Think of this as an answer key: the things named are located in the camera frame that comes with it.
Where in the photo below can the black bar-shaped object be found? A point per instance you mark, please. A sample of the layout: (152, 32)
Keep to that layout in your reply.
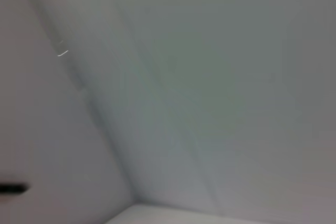
(11, 188)

